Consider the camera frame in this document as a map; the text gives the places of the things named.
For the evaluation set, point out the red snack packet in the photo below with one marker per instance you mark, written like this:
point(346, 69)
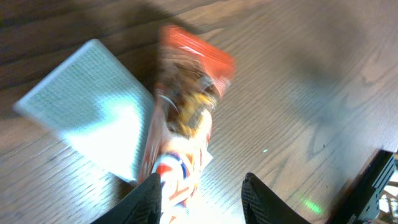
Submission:
point(193, 77)

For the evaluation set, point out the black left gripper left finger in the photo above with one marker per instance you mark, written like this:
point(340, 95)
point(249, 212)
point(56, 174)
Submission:
point(142, 205)

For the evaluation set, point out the white green medicine box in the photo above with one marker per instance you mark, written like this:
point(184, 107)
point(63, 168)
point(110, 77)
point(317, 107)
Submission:
point(96, 106)

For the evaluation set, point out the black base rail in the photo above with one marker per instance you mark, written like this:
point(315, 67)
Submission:
point(360, 204)

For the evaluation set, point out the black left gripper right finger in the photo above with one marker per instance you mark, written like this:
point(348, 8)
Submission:
point(262, 206)

